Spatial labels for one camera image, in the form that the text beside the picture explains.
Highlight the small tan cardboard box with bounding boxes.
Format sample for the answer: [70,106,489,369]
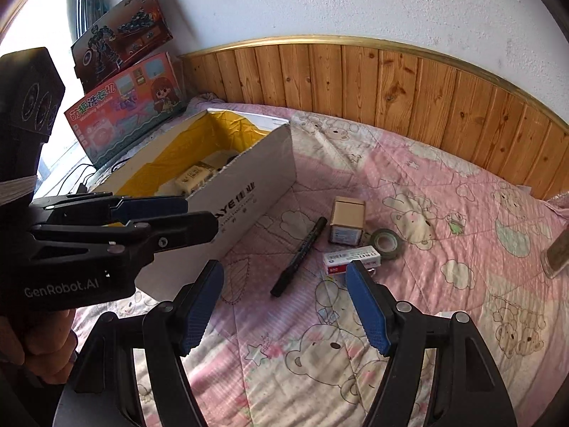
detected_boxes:
[329,196,366,246]

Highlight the white cardboard box yellow inside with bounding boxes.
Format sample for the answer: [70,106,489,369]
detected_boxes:
[86,106,298,301]

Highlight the red white medicine box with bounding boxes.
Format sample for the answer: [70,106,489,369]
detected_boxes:
[322,248,384,276]

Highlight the dark robot toy box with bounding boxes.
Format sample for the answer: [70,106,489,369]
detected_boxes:
[71,0,174,92]

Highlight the wooden wall panelling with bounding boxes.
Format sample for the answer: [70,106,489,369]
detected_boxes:
[178,35,569,201]

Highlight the crumpled plastic wrap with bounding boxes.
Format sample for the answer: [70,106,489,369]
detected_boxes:
[548,189,569,216]

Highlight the pink toy box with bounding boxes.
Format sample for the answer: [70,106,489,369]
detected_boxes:
[64,51,187,170]

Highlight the clear glass jar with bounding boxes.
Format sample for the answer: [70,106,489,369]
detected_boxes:
[541,227,569,280]

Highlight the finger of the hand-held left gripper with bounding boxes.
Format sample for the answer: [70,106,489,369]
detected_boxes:
[29,192,190,227]
[29,211,219,255]

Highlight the person's left hand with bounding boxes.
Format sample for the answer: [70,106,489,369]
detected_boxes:
[0,307,80,385]

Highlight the black marker pen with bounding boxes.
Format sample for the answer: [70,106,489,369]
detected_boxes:
[270,216,329,298]

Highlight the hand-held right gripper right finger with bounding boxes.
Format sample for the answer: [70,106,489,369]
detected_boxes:
[346,260,519,427]

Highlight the black power cable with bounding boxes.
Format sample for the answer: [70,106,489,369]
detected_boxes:
[67,160,134,196]

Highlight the green tape roll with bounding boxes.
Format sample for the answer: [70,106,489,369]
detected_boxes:
[370,228,404,259]

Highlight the yellow white carton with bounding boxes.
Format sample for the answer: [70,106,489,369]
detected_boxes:
[174,153,236,195]

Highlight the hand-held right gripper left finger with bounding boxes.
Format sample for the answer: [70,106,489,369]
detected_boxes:
[71,259,225,427]

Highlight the pink bear printed blanket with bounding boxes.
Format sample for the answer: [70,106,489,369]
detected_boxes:
[71,93,569,427]

